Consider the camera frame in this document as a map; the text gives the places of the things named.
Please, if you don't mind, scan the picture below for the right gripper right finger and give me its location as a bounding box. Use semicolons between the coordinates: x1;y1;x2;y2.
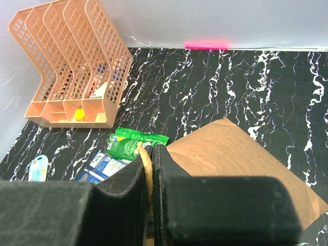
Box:
153;145;301;245

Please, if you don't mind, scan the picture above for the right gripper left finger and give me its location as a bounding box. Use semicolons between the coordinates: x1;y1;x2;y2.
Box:
1;157;150;245

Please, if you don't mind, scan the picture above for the brown paper bag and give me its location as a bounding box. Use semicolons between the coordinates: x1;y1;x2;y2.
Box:
151;117;327;229

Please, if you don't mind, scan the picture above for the blue cookie snack pack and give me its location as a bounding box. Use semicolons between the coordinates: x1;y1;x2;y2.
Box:
74;150;131;183

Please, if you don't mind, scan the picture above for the green chips bag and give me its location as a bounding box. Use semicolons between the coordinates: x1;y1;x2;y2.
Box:
106;127;169;162

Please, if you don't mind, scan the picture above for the light blue packaged tool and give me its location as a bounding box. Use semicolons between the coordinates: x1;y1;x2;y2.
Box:
28;155;49;182

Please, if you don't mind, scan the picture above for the yellow sticky note block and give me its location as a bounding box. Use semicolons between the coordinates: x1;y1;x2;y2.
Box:
74;108;86;121

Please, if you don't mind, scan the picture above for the peach desk file organizer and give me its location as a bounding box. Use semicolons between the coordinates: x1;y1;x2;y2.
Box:
8;1;133;128

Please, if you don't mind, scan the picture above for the pink tape strip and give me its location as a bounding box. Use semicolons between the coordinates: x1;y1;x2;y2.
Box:
184;40;229;50

